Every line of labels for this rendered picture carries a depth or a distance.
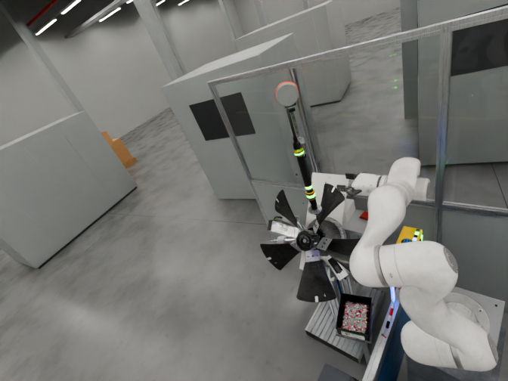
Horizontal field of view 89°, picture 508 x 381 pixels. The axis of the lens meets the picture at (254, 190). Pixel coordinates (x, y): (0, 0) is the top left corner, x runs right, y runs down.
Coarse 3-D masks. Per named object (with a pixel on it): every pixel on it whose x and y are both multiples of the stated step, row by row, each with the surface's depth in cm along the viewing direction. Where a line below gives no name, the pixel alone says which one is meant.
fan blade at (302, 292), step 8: (312, 264) 154; (320, 264) 154; (304, 272) 153; (312, 272) 153; (320, 272) 153; (304, 280) 153; (312, 280) 152; (320, 280) 152; (328, 280) 152; (304, 288) 152; (312, 288) 152; (320, 288) 151; (328, 288) 151; (296, 296) 154; (304, 296) 152; (312, 296) 151; (320, 296) 151; (328, 296) 150
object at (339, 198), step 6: (324, 186) 158; (330, 186) 151; (324, 192) 156; (330, 192) 149; (336, 192) 144; (324, 198) 154; (330, 198) 147; (336, 198) 142; (342, 198) 139; (324, 204) 151; (330, 204) 145; (336, 204) 141; (324, 210) 148; (330, 210) 143; (318, 216) 155; (324, 216) 147; (318, 222) 151
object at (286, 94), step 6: (282, 84) 169; (288, 84) 168; (294, 84) 170; (276, 90) 173; (282, 90) 170; (288, 90) 170; (294, 90) 170; (276, 96) 173; (282, 96) 172; (288, 96) 172; (294, 96) 172; (282, 102) 174; (288, 102) 174; (294, 102) 174
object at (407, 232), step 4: (404, 228) 154; (408, 228) 153; (412, 228) 152; (416, 228) 151; (404, 232) 152; (408, 232) 151; (412, 232) 150; (420, 232) 148; (400, 236) 151; (404, 236) 150; (408, 236) 149; (412, 236) 148; (420, 236) 147; (400, 240) 148; (412, 240) 146
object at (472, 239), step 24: (264, 192) 281; (288, 192) 256; (408, 216) 189; (432, 216) 178; (456, 216) 168; (480, 216) 158; (432, 240) 190; (456, 240) 178; (480, 240) 168; (504, 240) 159; (480, 264) 178; (504, 264) 168; (480, 288) 190; (504, 288) 178
